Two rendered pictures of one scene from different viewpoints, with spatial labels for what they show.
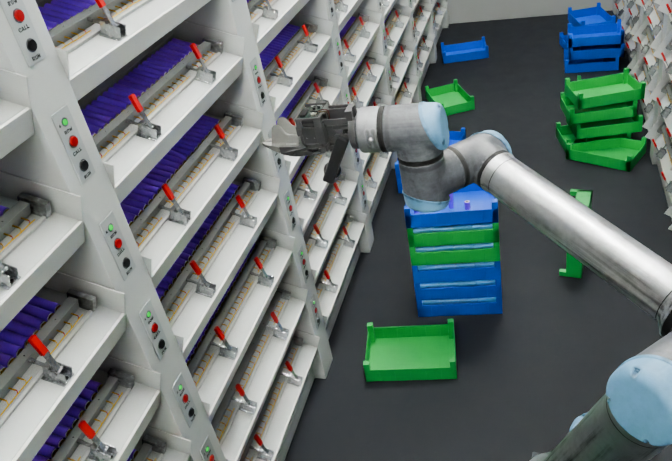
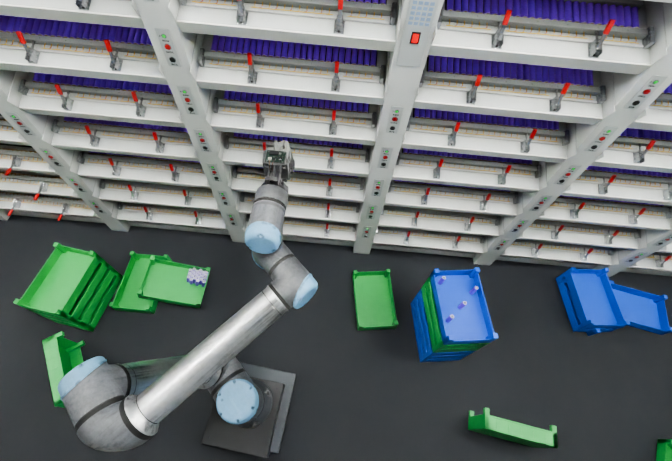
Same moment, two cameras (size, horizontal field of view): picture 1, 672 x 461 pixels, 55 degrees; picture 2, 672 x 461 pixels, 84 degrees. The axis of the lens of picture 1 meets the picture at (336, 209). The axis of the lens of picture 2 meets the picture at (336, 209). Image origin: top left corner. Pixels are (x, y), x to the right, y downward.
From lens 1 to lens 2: 1.35 m
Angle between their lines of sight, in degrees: 52
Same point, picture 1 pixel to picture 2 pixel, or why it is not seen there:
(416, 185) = not seen: hidden behind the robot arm
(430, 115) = (250, 230)
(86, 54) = (210, 16)
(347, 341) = (384, 260)
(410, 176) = not seen: hidden behind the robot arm
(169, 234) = (245, 122)
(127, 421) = (178, 151)
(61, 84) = (168, 19)
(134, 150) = (233, 76)
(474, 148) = (283, 276)
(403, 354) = (375, 295)
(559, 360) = (378, 401)
